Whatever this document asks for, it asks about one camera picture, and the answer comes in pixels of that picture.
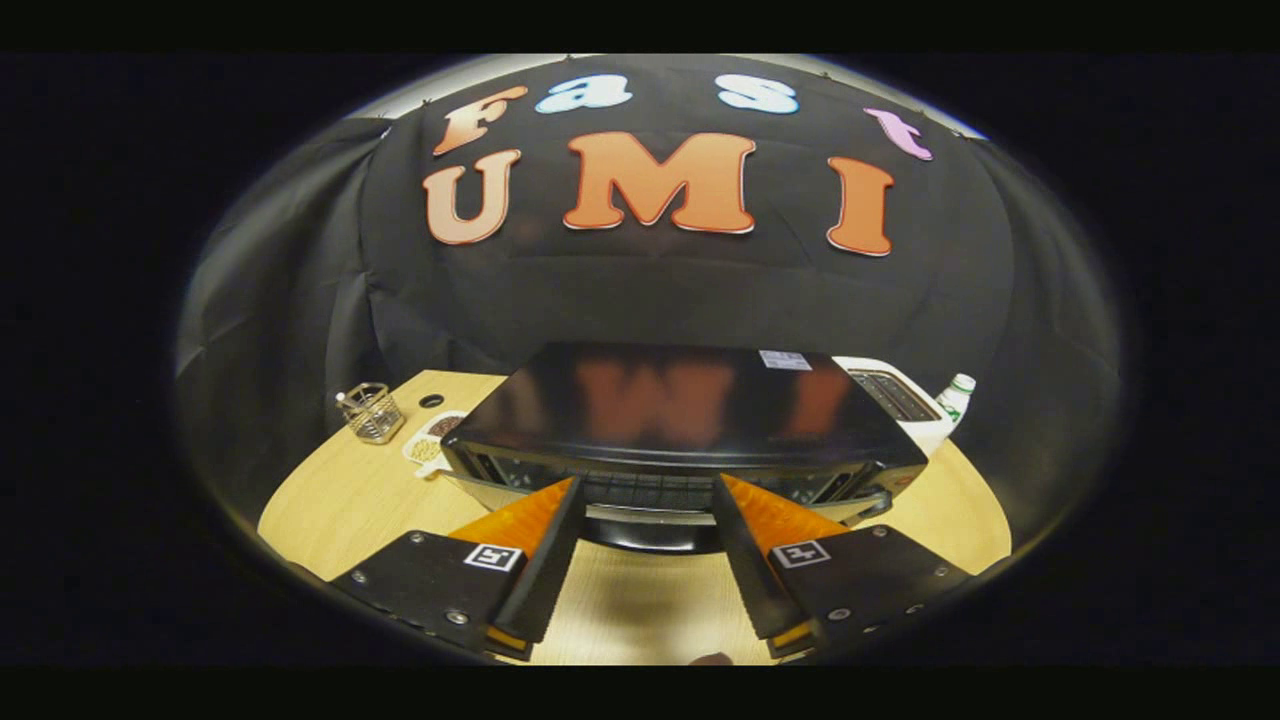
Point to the white bottle with green label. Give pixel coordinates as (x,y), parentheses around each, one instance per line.
(955,397)

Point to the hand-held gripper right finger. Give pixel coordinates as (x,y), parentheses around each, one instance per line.
(745,570)

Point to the black toaster oven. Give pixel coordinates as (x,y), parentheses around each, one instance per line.
(650,400)

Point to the white plate with snacks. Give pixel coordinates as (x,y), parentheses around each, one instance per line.
(428,448)

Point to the white pop-up toaster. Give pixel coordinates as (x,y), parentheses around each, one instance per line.
(925,432)

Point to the black backdrop cloth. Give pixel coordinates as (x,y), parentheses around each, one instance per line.
(700,290)

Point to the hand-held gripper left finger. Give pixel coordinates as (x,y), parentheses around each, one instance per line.
(545,575)

